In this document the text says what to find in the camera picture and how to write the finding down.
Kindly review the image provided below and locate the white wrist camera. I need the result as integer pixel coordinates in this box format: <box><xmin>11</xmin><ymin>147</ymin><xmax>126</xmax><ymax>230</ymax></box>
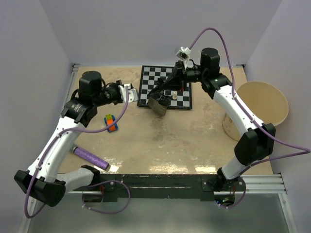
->
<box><xmin>174</xmin><ymin>46</ymin><xmax>191</xmax><ymax>69</ymax></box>
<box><xmin>118</xmin><ymin>83</ymin><xmax>138</xmax><ymax>103</ymax></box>

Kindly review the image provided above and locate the black trash bag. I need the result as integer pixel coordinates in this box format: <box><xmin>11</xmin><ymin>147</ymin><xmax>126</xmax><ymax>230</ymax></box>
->
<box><xmin>147</xmin><ymin>79</ymin><xmax>170</xmax><ymax>117</ymax></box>

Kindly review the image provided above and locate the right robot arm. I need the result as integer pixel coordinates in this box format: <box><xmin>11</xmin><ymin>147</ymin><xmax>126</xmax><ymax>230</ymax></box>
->
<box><xmin>147</xmin><ymin>48</ymin><xmax>276</xmax><ymax>191</ymax></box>

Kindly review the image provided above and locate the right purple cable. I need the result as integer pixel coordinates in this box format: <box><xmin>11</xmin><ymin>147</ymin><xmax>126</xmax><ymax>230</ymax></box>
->
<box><xmin>189</xmin><ymin>28</ymin><xmax>311</xmax><ymax>209</ymax></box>

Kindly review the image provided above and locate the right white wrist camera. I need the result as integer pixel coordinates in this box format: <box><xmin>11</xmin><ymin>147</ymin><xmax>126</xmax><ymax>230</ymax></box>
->
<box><xmin>174</xmin><ymin>46</ymin><xmax>191</xmax><ymax>69</ymax></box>

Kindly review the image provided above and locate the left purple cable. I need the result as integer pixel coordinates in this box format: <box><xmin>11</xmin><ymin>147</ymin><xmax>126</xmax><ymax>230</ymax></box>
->
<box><xmin>24</xmin><ymin>84</ymin><xmax>132</xmax><ymax>219</ymax></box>

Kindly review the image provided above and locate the aluminium rail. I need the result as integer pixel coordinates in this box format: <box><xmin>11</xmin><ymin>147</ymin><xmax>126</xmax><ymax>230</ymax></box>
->
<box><xmin>69</xmin><ymin>175</ymin><xmax>286</xmax><ymax>195</ymax></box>
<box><xmin>61</xmin><ymin>63</ymin><xmax>80</xmax><ymax>110</ymax></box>

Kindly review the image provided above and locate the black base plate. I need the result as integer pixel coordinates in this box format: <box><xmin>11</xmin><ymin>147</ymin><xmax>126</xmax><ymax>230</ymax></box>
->
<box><xmin>94</xmin><ymin>174</ymin><xmax>246</xmax><ymax>202</ymax></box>

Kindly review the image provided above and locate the beige round trash bin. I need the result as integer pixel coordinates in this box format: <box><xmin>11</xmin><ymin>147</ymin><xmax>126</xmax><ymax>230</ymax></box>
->
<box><xmin>214</xmin><ymin>81</ymin><xmax>289</xmax><ymax>141</ymax></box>

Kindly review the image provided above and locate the aluminium front rail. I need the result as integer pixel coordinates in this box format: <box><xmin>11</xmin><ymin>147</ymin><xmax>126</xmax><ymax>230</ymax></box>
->
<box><xmin>69</xmin><ymin>175</ymin><xmax>286</xmax><ymax>195</ymax></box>

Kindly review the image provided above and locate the colourful toy block car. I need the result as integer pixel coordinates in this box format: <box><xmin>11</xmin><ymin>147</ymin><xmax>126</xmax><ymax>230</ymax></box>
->
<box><xmin>104</xmin><ymin>114</ymin><xmax>119</xmax><ymax>133</ymax></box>

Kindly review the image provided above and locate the aluminium left rail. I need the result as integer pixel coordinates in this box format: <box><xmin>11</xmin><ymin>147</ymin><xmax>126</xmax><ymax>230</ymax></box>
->
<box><xmin>61</xmin><ymin>63</ymin><xmax>80</xmax><ymax>110</ymax></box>

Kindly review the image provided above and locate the purple glitter microphone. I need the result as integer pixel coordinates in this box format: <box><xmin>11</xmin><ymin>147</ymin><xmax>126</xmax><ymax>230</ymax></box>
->
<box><xmin>70</xmin><ymin>145</ymin><xmax>110</xmax><ymax>171</ymax></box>

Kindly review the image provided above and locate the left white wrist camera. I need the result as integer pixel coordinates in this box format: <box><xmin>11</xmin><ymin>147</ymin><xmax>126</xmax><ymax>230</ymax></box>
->
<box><xmin>118</xmin><ymin>83</ymin><xmax>138</xmax><ymax>103</ymax></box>

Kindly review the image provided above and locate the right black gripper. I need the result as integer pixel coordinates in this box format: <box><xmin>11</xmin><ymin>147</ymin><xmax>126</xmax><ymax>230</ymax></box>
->
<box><xmin>160</xmin><ymin>61</ymin><xmax>207</xmax><ymax>92</ymax></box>

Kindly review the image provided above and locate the white chess piece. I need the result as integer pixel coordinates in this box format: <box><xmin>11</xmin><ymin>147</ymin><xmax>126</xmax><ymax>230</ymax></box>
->
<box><xmin>172</xmin><ymin>91</ymin><xmax>178</xmax><ymax>100</ymax></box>

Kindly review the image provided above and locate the purple cable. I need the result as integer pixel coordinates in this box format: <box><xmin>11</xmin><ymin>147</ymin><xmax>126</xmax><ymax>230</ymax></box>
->
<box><xmin>189</xmin><ymin>28</ymin><xmax>311</xmax><ymax>209</ymax></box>
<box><xmin>24</xmin><ymin>84</ymin><xmax>132</xmax><ymax>219</ymax></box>

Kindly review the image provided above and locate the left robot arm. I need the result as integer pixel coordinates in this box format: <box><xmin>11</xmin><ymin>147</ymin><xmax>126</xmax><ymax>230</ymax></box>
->
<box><xmin>14</xmin><ymin>71</ymin><xmax>132</xmax><ymax>207</ymax></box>

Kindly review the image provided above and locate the black white chessboard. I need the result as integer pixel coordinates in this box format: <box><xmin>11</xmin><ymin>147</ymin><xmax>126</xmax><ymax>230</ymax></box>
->
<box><xmin>137</xmin><ymin>66</ymin><xmax>192</xmax><ymax>110</ymax></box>

